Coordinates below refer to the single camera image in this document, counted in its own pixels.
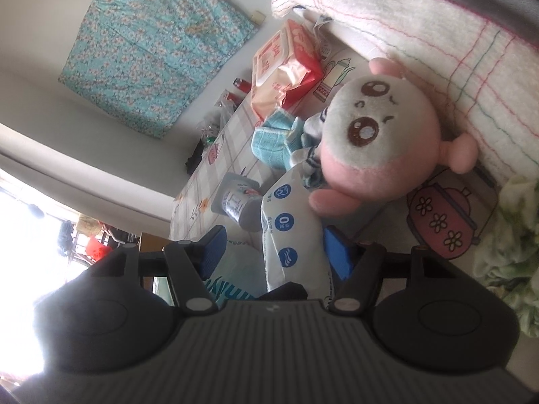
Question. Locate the blue white soft packet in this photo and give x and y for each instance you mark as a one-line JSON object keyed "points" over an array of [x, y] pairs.
{"points": [[290, 227]]}

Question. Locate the pink plush toy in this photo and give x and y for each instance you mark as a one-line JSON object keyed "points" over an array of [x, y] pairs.
{"points": [[379, 134]]}

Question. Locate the grey striped cloth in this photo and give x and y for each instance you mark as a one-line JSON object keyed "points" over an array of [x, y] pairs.
{"points": [[309, 155]]}

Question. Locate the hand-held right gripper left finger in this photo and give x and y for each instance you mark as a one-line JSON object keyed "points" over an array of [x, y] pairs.
{"points": [[212, 248]]}

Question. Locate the white striped blanket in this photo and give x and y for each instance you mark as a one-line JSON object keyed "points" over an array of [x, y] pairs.
{"points": [[484, 71]]}

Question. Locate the white plastic bag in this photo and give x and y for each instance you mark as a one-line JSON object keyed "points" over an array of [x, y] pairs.
{"points": [[240, 269]]}

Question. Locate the pink tissue pack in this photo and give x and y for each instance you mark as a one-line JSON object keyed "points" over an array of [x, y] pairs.
{"points": [[278, 63]]}

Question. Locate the wall socket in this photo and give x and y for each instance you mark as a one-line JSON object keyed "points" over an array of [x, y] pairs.
{"points": [[257, 17]]}

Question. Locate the clear plastic bag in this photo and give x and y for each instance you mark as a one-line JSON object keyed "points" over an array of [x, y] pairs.
{"points": [[214, 118]]}

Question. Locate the cluttered rack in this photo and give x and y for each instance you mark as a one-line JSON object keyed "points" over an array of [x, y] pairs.
{"points": [[92, 240]]}

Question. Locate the teal floral curtain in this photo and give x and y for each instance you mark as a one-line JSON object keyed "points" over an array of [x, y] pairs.
{"points": [[147, 50]]}

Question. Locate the green floral scrunchie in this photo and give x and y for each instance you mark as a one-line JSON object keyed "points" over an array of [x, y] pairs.
{"points": [[513, 240]]}

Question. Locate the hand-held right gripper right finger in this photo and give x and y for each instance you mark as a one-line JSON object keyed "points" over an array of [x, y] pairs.
{"points": [[339, 256]]}

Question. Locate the black bag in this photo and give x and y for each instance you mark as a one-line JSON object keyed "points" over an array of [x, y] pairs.
{"points": [[193, 158]]}

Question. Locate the red thermos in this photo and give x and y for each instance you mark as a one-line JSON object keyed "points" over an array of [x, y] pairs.
{"points": [[239, 85]]}

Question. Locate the white plastic jar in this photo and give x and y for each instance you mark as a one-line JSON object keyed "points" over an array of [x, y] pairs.
{"points": [[240, 204]]}

